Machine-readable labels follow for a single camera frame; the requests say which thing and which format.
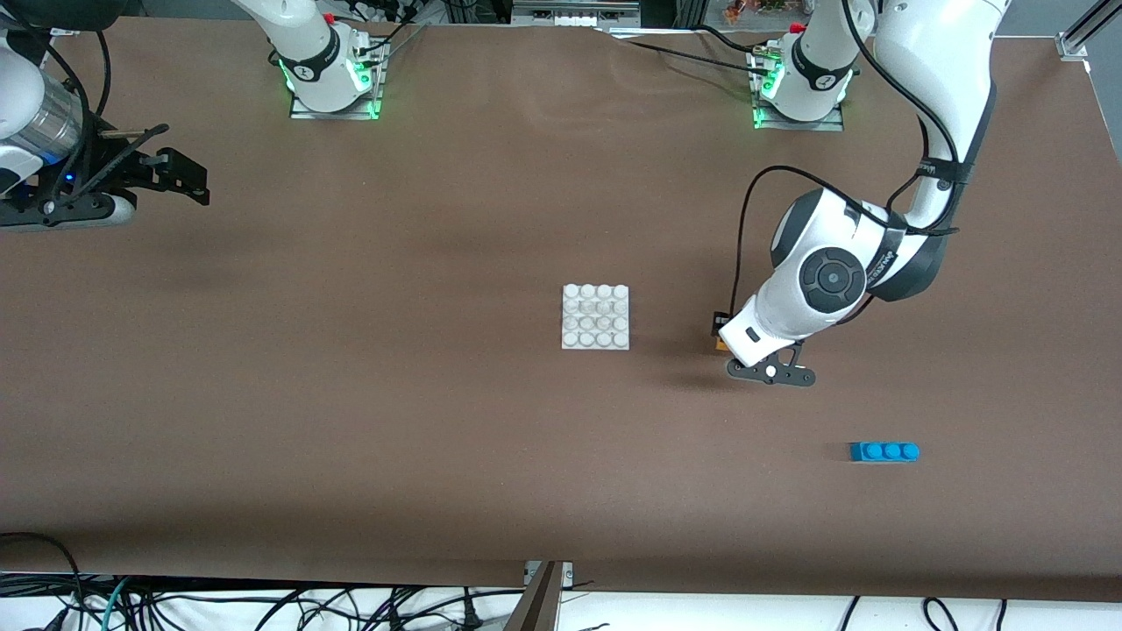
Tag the orange clutter behind table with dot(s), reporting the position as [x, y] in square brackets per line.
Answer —
[754, 7]

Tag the white studded base plate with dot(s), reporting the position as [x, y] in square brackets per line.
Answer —
[596, 317]

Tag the silver metal bracket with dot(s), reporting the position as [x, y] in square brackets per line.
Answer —
[566, 571]

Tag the grey aluminium post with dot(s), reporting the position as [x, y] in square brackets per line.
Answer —
[536, 605]

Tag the large table cover sheet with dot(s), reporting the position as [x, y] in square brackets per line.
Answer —
[351, 438]

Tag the blue three-stud block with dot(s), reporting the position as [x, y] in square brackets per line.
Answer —
[884, 452]

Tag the silver aluminium extrusion corner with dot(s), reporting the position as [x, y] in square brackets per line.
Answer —
[1076, 39]

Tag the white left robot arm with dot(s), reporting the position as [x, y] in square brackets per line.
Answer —
[929, 70]

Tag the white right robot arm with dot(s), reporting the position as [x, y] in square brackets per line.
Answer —
[307, 44]

